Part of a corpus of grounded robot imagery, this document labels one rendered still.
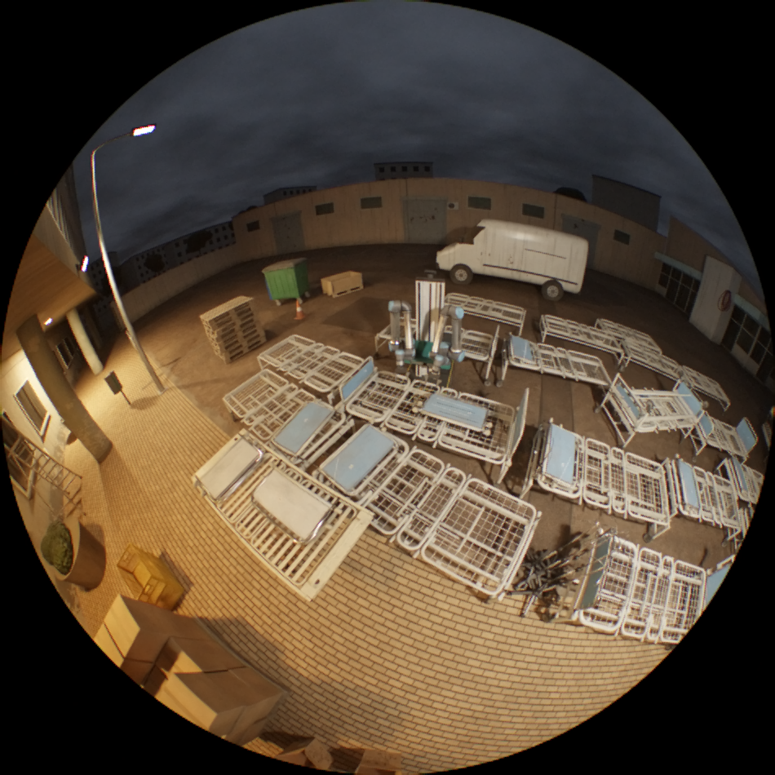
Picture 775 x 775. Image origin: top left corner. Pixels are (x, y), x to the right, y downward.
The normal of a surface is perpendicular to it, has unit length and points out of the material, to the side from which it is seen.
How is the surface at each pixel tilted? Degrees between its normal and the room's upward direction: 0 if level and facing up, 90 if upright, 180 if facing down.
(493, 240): 89
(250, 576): 0
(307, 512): 6
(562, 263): 89
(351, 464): 7
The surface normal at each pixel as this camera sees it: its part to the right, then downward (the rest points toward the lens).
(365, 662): -0.06, -0.77
